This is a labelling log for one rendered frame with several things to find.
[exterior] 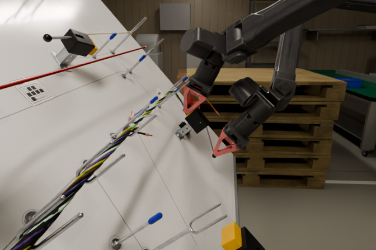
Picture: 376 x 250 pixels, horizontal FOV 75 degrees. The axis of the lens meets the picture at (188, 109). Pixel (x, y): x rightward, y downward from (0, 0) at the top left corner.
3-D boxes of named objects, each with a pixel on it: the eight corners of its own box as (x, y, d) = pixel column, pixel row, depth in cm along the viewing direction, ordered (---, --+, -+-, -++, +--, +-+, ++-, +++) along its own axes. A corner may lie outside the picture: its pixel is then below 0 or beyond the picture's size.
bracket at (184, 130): (179, 140, 70) (193, 130, 69) (174, 133, 70) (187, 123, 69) (183, 135, 75) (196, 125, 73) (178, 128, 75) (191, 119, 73)
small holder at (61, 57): (22, 46, 43) (45, 17, 41) (65, 55, 52) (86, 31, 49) (33, 66, 42) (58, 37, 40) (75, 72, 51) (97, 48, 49)
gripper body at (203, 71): (185, 84, 63) (198, 57, 61) (192, 78, 73) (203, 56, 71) (207, 95, 63) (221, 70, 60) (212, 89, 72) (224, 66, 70)
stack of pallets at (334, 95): (291, 145, 317) (301, 67, 289) (330, 189, 225) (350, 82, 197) (183, 143, 322) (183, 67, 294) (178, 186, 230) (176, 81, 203)
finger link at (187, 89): (172, 109, 67) (188, 78, 64) (178, 103, 74) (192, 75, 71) (194, 121, 66) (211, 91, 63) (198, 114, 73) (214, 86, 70)
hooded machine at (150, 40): (141, 89, 648) (139, 34, 608) (164, 90, 643) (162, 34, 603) (134, 95, 582) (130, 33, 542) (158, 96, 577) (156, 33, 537)
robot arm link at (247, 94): (295, 88, 64) (285, 104, 71) (263, 60, 68) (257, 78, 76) (261, 112, 60) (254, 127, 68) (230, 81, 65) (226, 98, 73)
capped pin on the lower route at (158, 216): (111, 250, 32) (159, 219, 29) (111, 238, 33) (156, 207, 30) (121, 250, 33) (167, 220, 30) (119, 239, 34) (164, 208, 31)
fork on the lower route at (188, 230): (153, 260, 36) (230, 215, 32) (145, 264, 35) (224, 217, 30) (148, 246, 37) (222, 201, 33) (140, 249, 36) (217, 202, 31)
